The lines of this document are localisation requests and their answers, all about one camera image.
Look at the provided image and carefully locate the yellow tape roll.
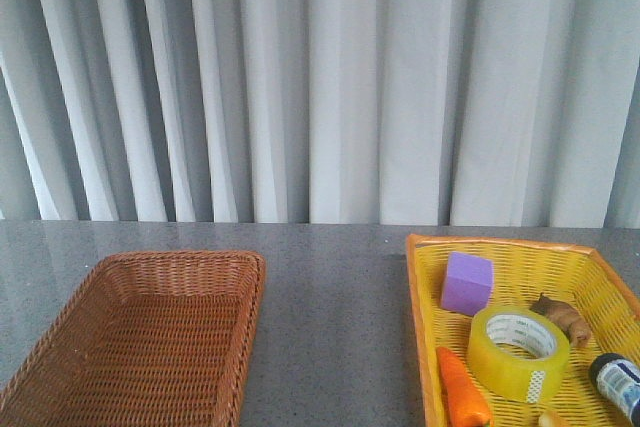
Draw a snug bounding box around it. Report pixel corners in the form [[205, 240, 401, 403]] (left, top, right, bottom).
[[466, 306, 570, 403]]

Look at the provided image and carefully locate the white pleated curtain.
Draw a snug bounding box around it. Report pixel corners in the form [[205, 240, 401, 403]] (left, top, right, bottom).
[[1, 0, 639, 228]]

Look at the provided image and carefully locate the brown toy animal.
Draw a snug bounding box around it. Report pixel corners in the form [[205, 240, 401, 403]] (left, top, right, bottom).
[[530, 293, 592, 348]]

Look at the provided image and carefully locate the toy bread loaf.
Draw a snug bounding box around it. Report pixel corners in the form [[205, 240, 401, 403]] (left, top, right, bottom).
[[538, 410, 571, 427]]

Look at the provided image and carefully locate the brown wicker basket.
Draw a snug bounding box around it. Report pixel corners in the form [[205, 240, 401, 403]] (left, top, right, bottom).
[[1, 250, 266, 426]]

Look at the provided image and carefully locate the blue capped bottle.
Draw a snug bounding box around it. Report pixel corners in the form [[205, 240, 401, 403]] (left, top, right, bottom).
[[589, 353, 639, 427]]

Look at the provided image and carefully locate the yellow woven basket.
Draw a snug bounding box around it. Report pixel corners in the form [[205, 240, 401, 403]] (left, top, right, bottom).
[[406, 234, 639, 426]]

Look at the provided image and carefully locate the purple foam cube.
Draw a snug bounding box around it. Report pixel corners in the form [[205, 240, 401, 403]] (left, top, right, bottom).
[[440, 252, 494, 317]]

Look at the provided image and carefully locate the orange toy carrot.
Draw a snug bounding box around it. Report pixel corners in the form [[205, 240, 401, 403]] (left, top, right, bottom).
[[436, 346, 494, 427]]

